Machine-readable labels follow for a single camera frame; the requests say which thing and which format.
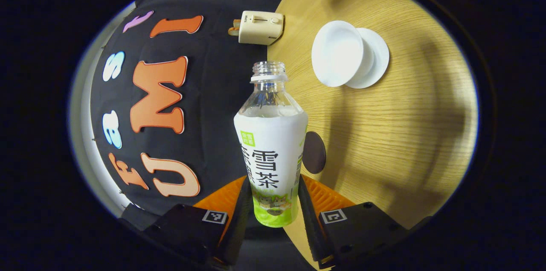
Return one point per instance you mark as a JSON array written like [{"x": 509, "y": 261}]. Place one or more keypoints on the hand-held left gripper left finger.
[{"x": 239, "y": 228}]

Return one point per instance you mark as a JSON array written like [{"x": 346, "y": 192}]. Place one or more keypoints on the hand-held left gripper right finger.
[{"x": 309, "y": 228}]

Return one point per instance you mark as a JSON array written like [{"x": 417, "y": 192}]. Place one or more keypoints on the white teacup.
[{"x": 337, "y": 53}]

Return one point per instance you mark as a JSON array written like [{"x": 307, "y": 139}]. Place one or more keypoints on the cream toaster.
[{"x": 260, "y": 30}]

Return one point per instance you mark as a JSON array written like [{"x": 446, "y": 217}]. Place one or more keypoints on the white teacup saucer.
[{"x": 379, "y": 55}]

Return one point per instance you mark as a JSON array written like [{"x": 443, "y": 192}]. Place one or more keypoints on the dark round coaster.
[{"x": 315, "y": 153}]

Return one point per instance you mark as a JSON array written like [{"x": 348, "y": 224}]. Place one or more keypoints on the clear water bottle white label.
[{"x": 271, "y": 147}]

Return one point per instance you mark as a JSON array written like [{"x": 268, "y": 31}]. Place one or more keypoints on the black backdrop cloth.
[{"x": 213, "y": 91}]

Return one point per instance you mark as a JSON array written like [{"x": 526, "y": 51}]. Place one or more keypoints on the toasted bread slice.
[
  {"x": 236, "y": 23},
  {"x": 233, "y": 31}
]

